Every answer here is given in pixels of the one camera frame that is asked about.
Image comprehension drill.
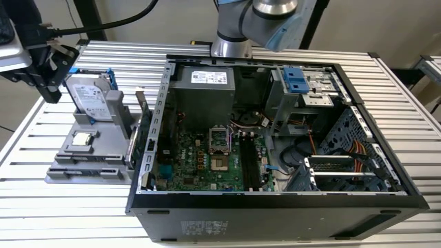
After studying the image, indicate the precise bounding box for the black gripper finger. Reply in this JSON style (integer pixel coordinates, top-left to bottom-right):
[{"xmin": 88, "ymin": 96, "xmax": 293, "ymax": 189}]
[
  {"xmin": 25, "ymin": 73, "xmax": 64, "ymax": 104},
  {"xmin": 46, "ymin": 43, "xmax": 78, "ymax": 91}
]

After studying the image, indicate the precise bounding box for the RAM stick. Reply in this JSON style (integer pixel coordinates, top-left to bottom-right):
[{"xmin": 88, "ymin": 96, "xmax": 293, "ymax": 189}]
[
  {"xmin": 48, "ymin": 167, "xmax": 125, "ymax": 176},
  {"xmin": 56, "ymin": 153, "xmax": 124, "ymax": 159}
]

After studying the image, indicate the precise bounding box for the hard disk in blue carrier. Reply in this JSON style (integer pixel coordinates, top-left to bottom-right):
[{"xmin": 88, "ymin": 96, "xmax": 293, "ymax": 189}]
[{"xmin": 64, "ymin": 67, "xmax": 120, "ymax": 125}]

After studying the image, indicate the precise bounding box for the silver CPU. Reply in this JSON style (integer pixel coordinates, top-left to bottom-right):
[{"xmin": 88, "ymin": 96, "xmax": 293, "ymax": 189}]
[{"xmin": 70, "ymin": 133, "xmax": 93, "ymax": 147}]

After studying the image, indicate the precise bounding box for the grey parts rack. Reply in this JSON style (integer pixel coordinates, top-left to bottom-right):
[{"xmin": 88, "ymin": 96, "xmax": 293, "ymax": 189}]
[{"xmin": 45, "ymin": 90, "xmax": 145, "ymax": 185}]

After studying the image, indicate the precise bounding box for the green graphics card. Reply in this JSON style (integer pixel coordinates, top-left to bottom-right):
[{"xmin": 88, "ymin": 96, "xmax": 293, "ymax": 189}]
[{"xmin": 125, "ymin": 90, "xmax": 154, "ymax": 170}]

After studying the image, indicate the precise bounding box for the grey power supply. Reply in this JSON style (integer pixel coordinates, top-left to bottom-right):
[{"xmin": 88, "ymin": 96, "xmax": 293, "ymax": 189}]
[{"xmin": 168, "ymin": 66, "xmax": 237, "ymax": 130}]

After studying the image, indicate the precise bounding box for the green motherboard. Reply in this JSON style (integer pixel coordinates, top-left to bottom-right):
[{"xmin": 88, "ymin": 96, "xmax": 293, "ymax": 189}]
[{"xmin": 154, "ymin": 129, "xmax": 276, "ymax": 192}]

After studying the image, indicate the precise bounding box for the metal socket cover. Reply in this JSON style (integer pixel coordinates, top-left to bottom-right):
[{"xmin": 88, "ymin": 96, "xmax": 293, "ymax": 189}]
[{"xmin": 208, "ymin": 125, "xmax": 230, "ymax": 155}]

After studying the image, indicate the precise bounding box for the CPU socket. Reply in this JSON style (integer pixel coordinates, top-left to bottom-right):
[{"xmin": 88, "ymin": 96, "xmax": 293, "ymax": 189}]
[{"xmin": 209, "ymin": 154, "xmax": 230, "ymax": 173}]

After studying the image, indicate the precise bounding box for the black round fan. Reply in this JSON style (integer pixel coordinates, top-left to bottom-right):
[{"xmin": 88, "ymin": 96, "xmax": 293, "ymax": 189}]
[{"xmin": 236, "ymin": 110, "xmax": 265, "ymax": 127}]

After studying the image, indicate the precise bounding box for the blue plastic drive latch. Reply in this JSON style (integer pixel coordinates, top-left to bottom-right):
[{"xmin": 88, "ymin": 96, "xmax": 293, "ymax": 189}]
[{"xmin": 281, "ymin": 66, "xmax": 308, "ymax": 94}]

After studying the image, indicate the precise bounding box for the black PC case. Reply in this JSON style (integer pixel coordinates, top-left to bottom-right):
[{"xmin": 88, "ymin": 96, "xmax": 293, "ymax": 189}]
[{"xmin": 124, "ymin": 53, "xmax": 430, "ymax": 243}]

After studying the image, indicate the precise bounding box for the grey metal drive cage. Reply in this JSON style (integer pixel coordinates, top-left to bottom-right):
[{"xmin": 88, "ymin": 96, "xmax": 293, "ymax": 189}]
[{"xmin": 265, "ymin": 66, "xmax": 352, "ymax": 136}]

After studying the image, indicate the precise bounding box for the grey disk bay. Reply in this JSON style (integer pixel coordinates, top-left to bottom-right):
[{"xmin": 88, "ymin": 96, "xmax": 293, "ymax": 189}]
[{"xmin": 285, "ymin": 154, "xmax": 390, "ymax": 192}]

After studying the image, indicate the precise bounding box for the black frame post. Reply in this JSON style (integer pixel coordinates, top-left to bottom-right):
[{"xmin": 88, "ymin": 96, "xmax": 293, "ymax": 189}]
[
  {"xmin": 70, "ymin": 0, "xmax": 108, "ymax": 42},
  {"xmin": 302, "ymin": 0, "xmax": 330, "ymax": 50}
]

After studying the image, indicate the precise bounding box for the thick black cable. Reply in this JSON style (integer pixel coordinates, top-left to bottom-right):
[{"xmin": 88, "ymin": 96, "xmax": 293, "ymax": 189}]
[{"xmin": 38, "ymin": 0, "xmax": 160, "ymax": 42}]

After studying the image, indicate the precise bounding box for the locking lever wire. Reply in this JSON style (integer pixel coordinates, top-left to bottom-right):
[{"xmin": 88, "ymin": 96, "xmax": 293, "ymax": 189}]
[{"xmin": 226, "ymin": 128, "xmax": 238, "ymax": 152}]

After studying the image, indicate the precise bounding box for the black wire loop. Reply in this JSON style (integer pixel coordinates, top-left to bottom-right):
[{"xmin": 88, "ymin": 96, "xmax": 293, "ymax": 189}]
[{"xmin": 278, "ymin": 139, "xmax": 310, "ymax": 168}]

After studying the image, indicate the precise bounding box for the orange wire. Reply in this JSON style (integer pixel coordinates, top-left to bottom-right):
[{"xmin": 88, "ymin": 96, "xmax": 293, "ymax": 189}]
[{"xmin": 308, "ymin": 130, "xmax": 317, "ymax": 156}]

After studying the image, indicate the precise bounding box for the yellow red wire bundle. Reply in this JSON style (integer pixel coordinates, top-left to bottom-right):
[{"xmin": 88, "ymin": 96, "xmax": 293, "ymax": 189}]
[{"xmin": 344, "ymin": 141, "xmax": 368, "ymax": 174}]

